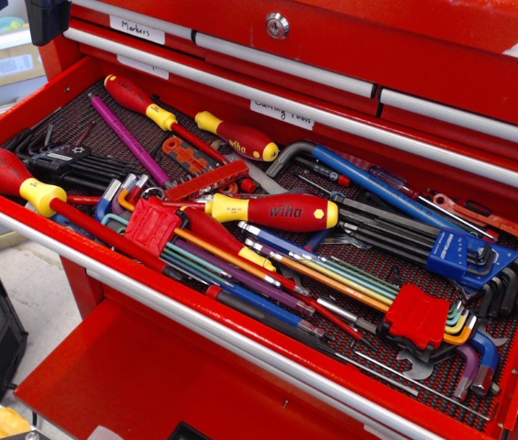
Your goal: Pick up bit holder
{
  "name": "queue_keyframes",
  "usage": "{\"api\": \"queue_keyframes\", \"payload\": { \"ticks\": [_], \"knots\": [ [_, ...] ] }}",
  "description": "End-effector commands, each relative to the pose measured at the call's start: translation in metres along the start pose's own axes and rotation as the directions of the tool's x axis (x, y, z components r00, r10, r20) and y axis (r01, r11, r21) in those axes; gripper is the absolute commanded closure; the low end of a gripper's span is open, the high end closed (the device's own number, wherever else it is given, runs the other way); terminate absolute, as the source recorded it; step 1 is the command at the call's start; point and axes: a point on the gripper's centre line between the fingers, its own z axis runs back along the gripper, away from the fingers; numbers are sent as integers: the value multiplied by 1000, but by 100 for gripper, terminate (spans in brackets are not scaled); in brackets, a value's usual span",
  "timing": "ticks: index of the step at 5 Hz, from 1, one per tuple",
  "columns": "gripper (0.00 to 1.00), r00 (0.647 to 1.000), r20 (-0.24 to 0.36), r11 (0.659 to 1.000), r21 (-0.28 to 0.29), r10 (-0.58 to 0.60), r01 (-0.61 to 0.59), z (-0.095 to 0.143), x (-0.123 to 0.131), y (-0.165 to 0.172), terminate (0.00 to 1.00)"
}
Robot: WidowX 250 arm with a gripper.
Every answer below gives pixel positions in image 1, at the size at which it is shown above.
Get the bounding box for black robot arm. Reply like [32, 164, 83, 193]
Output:
[0, 0, 72, 47]

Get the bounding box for large blue hex key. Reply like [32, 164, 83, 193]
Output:
[266, 140, 468, 234]

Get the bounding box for chest key lock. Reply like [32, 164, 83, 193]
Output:
[266, 12, 291, 39]

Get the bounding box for magenta long hex key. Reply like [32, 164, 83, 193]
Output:
[89, 93, 172, 189]

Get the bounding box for right coloured hex key set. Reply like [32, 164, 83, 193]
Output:
[237, 221, 478, 350]

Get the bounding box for red yellow screwdriver top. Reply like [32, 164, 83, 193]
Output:
[104, 74, 226, 163]

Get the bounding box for small black red screwdriver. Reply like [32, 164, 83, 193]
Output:
[294, 157, 351, 187]

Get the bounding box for large red yellow screwdriver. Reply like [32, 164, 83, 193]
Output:
[0, 148, 182, 281]

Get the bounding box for cutting tools label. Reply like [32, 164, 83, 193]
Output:
[250, 100, 314, 131]

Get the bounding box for slim red yellow screwdriver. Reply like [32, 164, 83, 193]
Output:
[180, 207, 366, 343]

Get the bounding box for black torx key set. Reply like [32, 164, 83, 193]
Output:
[2, 122, 140, 193]

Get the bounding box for cardboard box with label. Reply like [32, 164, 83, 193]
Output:
[0, 27, 45, 86]

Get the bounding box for short wiha screwdriver handle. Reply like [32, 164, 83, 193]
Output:
[194, 111, 280, 162]

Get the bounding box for red bit holder strip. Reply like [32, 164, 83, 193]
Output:
[165, 159, 249, 201]

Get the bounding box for long thin steel rod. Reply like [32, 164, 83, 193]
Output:
[333, 350, 491, 422]

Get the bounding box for wiha red yellow screwdriver centre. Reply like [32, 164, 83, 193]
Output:
[163, 193, 339, 232]

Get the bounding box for orange flat wrench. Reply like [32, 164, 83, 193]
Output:
[432, 193, 518, 239]

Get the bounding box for markers label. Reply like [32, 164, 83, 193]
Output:
[109, 16, 165, 45]

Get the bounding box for blue holder black hex set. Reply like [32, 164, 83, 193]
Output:
[332, 194, 518, 315]

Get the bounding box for left coloured hex key set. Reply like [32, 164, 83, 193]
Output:
[120, 195, 325, 338]

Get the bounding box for large blue purple hex keys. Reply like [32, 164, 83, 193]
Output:
[454, 332, 500, 402]

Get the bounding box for black red drawer liner mat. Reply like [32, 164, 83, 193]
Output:
[0, 80, 518, 432]

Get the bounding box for yellow object bottom left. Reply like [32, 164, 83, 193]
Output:
[0, 407, 32, 439]

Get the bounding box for coloured hex key set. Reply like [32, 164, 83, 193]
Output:
[237, 221, 478, 350]
[120, 195, 325, 338]

